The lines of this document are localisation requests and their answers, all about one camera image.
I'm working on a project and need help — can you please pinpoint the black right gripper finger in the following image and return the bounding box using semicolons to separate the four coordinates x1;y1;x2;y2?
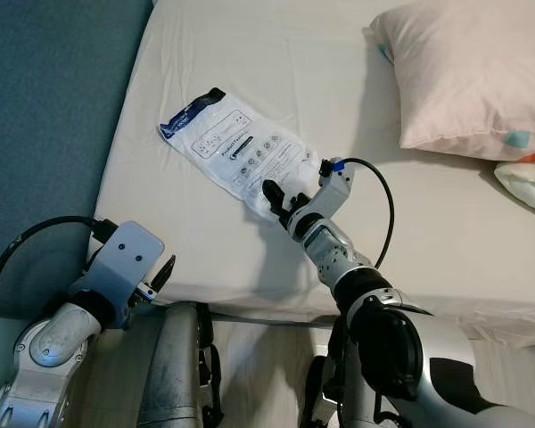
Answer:
262;179;291;219

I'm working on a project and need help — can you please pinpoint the white printed plastic bag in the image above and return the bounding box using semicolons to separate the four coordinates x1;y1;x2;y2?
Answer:
157;86;327;220

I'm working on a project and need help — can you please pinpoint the beige bed mattress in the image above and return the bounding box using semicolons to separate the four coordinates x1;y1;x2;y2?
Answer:
87;0;535;347

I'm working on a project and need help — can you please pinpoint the silver right robot leg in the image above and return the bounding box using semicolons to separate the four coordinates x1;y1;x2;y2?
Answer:
300;308;380;428

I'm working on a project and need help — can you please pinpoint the teal upholstered headboard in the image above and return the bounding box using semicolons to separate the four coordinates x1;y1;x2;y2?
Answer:
0;0;158;320

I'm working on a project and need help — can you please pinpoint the pink patterned pillow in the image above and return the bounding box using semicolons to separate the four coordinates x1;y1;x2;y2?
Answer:
363;0;535;164

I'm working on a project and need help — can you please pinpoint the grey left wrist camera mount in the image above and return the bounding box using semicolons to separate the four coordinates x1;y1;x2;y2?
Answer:
86;220;167;310

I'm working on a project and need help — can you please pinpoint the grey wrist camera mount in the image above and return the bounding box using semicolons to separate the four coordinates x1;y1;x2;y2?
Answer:
86;220;167;310
316;158;357;217

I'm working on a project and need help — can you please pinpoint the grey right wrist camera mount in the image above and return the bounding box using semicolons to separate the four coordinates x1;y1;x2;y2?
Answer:
316;158;357;217

